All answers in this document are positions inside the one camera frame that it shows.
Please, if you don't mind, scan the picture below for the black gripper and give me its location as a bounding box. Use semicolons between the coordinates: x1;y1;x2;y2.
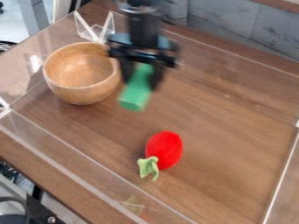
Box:
107;8;179;91

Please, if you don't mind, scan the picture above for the green rectangular block stick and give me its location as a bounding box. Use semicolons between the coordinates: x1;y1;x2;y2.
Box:
118;63;154;111

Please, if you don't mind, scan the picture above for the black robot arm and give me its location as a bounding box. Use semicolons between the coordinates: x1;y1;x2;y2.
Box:
107;0;181;90

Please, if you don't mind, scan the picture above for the brown wooden bowl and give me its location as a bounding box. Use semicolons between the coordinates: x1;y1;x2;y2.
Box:
42;42;121;105

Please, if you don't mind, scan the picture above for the red plush strawberry toy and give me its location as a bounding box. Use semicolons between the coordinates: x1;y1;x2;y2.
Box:
137;130;183;181

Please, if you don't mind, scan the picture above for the clear acrylic tray enclosure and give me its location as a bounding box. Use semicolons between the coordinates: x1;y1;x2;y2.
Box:
0;11;299;224

